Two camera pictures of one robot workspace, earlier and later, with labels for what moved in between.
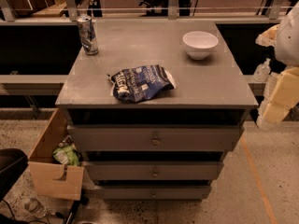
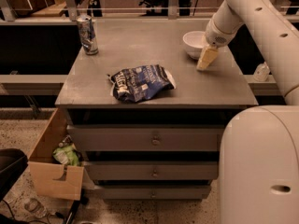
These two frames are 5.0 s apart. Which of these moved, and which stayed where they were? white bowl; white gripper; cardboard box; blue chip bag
Moved: white gripper
Stayed: white bowl; blue chip bag; cardboard box
